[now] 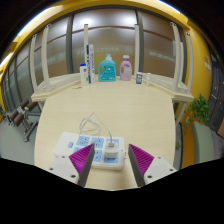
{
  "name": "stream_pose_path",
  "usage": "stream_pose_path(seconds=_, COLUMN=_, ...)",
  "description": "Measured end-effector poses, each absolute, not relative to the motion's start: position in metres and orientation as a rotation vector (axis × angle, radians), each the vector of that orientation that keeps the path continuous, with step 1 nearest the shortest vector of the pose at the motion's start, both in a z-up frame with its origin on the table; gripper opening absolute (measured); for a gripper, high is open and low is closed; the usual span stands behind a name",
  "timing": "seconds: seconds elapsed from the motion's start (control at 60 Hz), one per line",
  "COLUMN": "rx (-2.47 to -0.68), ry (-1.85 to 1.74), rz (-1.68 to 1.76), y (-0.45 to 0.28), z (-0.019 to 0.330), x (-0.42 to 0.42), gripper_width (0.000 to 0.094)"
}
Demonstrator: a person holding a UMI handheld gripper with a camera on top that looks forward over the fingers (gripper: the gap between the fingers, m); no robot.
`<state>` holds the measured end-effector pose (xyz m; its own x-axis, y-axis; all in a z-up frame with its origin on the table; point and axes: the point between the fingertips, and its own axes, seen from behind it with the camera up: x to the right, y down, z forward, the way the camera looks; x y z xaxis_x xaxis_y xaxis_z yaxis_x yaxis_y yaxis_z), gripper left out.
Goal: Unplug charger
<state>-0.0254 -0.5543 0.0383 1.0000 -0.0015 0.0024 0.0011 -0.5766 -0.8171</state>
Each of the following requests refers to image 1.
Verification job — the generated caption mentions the tall white and blue box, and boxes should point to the tall white and blue box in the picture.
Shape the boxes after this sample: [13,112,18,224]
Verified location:
[85,43,97,84]

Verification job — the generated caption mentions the white power strip blue sockets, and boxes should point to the white power strip blue sockets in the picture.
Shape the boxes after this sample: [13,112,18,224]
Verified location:
[53,131,127,171]

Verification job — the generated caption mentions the upturned white-legged table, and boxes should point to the upturned white-legged table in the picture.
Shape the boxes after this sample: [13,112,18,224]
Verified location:
[134,21,195,104]
[29,23,90,103]

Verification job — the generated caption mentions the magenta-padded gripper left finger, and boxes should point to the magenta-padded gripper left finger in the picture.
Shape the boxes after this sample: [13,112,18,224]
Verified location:
[47,143,96,188]

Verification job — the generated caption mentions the dark door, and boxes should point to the dark door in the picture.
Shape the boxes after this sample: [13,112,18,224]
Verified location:
[208,53,224,134]

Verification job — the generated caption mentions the blue detergent bottle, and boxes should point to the blue detergent bottle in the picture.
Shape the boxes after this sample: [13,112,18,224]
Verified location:
[97,53,117,83]

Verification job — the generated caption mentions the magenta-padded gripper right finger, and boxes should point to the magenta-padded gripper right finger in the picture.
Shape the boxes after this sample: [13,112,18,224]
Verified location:
[127,143,178,188]

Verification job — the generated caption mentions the small blue and white box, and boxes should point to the small blue and white box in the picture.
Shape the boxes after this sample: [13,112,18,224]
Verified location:
[135,71,144,85]

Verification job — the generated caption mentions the potted green plant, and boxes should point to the potted green plant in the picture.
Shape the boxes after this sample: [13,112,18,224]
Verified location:
[182,93,216,164]

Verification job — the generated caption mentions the white charger block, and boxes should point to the white charger block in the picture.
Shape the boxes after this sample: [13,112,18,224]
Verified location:
[103,141,118,160]

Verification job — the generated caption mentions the slim white bottle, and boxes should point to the slim white bottle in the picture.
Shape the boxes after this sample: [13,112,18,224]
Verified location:
[145,72,152,87]

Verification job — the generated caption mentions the purple detergent bottle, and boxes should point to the purple detergent bottle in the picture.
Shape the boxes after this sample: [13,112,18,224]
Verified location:
[119,54,133,82]

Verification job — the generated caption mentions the small white bottle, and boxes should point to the small white bottle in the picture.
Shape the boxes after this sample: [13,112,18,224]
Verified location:
[79,63,90,86]

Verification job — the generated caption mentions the white charger cable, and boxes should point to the white charger cable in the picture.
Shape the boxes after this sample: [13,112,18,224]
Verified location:
[78,112,116,144]

